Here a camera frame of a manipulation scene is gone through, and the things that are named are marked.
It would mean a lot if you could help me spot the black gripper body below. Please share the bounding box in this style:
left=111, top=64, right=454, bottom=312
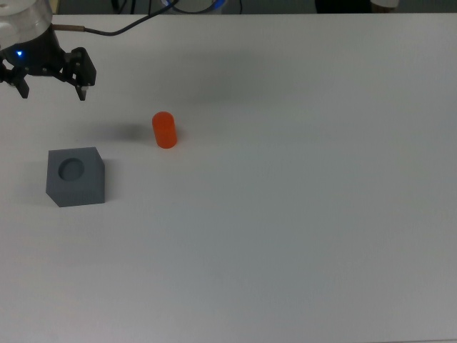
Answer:
left=0, top=28, right=73, bottom=79

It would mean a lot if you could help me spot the orange cylinder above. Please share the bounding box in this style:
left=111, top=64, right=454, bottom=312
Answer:
left=151, top=111, right=179, bottom=150

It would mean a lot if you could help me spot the grey block with round hole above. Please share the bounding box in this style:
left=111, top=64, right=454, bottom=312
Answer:
left=45, top=145, right=107, bottom=208

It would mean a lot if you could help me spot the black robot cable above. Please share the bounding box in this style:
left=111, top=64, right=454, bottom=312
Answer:
left=52, top=0, right=181, bottom=37

